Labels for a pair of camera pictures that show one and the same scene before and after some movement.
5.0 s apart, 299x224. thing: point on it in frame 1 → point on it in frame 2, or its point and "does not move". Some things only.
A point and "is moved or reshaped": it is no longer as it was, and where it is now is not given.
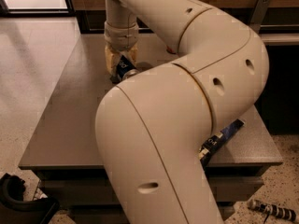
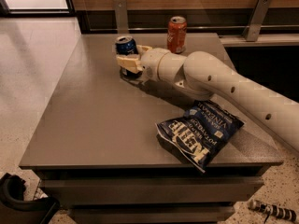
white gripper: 121,37 → 149,62
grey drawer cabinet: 62,153 does not move
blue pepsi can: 124,65 is moved or reshaped
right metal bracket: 260,10 does not move
